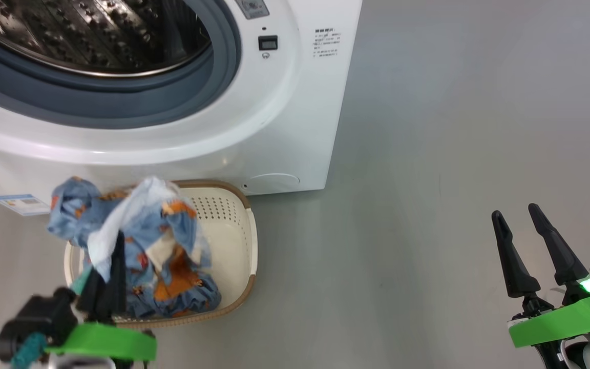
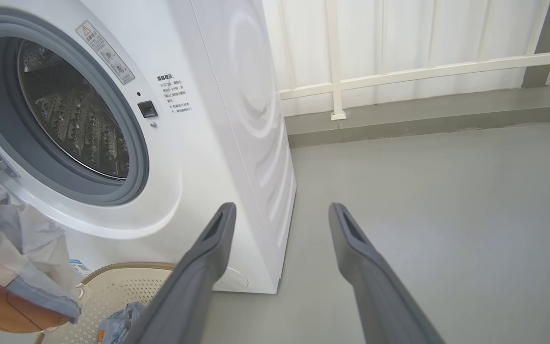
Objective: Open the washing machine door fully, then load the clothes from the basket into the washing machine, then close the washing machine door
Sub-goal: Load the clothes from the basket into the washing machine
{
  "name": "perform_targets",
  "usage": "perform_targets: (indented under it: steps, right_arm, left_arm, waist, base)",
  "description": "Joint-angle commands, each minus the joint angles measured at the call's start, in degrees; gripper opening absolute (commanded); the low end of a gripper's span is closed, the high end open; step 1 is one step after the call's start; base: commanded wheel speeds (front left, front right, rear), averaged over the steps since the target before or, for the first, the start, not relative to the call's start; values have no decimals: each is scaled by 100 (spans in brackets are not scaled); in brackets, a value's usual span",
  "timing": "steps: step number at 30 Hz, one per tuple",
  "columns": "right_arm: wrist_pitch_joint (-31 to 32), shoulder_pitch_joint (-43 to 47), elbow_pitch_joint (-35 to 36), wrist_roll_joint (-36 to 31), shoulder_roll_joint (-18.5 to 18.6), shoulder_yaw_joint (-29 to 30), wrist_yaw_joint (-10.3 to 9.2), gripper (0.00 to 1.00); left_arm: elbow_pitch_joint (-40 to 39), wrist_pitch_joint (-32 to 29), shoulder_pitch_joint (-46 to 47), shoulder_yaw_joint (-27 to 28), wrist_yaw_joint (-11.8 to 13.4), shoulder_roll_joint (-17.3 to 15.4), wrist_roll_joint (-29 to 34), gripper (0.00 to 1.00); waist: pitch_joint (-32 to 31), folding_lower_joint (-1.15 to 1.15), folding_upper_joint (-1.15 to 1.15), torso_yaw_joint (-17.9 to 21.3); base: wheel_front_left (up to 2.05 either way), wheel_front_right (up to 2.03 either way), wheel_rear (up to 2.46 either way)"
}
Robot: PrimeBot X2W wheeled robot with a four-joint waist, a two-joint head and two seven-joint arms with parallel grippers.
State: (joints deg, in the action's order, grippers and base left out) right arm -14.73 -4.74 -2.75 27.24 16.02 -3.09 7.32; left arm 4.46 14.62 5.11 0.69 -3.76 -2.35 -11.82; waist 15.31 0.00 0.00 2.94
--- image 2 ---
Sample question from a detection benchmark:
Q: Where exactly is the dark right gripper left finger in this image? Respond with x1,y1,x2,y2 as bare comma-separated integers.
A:
122,202,237,344

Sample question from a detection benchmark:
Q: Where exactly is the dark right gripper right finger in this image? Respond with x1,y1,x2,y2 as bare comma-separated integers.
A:
328,203,447,344

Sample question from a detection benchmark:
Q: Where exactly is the blue white orange printed garment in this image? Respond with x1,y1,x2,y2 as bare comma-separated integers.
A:
0,184,85,334

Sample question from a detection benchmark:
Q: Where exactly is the cream perforated laundry basket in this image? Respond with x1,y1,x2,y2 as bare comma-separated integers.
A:
34,262,178,344

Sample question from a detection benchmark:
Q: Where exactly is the white front-load washing machine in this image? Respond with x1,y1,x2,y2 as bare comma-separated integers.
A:
0,0,297,294

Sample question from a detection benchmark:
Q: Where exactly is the grey rubber door gasket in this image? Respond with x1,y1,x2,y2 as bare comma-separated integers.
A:
0,9,150,206

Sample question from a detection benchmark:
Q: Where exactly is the round white filter cover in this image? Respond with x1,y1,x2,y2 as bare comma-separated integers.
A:
213,267,249,290

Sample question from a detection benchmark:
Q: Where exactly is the blue energy label sticker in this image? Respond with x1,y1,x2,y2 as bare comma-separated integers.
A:
69,259,92,278

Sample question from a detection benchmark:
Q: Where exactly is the steel washer drum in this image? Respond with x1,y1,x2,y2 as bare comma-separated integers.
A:
17,39,130,181

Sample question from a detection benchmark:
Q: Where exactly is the white metal railing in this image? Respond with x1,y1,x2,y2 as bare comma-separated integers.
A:
275,0,550,121

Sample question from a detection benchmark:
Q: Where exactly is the grey warning sticker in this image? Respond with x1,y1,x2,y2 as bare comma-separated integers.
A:
75,21,136,85

